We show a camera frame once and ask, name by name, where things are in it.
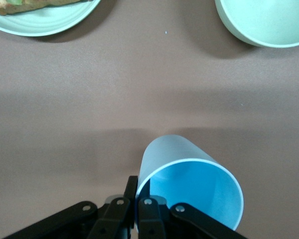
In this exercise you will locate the green bowl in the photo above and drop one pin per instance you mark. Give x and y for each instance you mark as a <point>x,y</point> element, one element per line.
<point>264,22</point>

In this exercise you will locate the green lettuce leaf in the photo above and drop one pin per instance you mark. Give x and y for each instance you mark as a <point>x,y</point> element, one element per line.
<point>15,1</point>

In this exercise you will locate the brown table mat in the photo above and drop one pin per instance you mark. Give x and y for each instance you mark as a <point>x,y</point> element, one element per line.
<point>64,99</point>

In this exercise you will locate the green plate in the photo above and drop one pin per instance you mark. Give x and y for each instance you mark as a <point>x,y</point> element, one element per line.
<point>40,25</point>

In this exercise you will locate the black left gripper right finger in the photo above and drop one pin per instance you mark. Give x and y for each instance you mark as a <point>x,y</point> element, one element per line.
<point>159,224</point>

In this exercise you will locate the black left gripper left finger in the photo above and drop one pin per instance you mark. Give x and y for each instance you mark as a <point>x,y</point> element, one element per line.
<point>102,221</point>

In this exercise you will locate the toast slice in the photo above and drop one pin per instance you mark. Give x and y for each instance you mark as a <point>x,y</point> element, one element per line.
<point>40,6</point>

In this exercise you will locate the blue plastic cup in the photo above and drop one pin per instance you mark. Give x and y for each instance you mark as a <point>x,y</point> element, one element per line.
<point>189,154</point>

